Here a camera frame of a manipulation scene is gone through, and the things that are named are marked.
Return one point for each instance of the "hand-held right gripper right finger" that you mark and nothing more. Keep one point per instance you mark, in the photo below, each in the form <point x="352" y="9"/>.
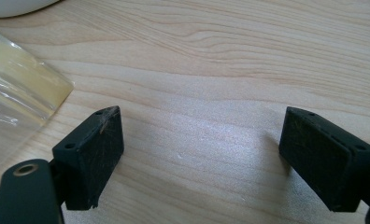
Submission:
<point x="323" y="161"/>

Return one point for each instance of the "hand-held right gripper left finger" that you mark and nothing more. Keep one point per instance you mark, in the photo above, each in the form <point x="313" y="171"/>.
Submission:
<point x="92" y="155"/>

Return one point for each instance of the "clear plastic wrapper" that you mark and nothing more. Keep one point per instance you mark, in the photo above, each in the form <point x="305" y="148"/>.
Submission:
<point x="15" y="93"/>

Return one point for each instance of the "white pedal trash can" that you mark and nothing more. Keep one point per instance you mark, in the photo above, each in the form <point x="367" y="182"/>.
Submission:
<point x="11" y="6"/>

